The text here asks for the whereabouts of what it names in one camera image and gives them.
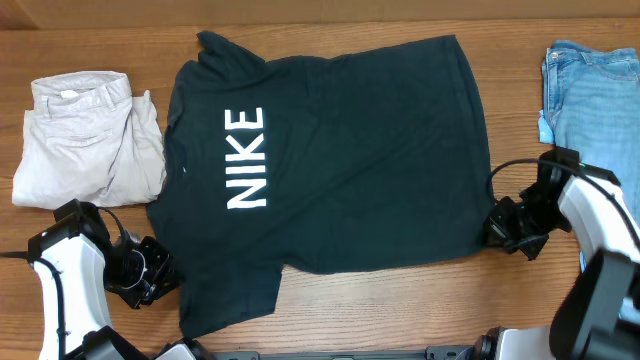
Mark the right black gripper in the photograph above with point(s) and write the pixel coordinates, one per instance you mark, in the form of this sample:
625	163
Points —
496	224

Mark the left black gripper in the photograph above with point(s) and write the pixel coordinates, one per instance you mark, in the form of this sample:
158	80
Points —
164	273

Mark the black Nike t-shirt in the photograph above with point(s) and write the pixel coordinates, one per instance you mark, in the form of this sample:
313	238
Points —
362	162

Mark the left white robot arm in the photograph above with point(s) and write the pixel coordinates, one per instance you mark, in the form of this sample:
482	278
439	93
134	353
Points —
78	264

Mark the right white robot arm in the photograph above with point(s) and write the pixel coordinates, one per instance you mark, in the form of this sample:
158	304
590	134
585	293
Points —
599	318

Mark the beige folded trousers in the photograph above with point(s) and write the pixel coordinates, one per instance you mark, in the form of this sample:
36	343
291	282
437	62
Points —
88	137

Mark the blue denim jeans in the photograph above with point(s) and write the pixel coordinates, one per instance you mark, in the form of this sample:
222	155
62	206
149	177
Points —
591	106

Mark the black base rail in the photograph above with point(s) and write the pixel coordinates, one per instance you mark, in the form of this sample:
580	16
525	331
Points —
449	352

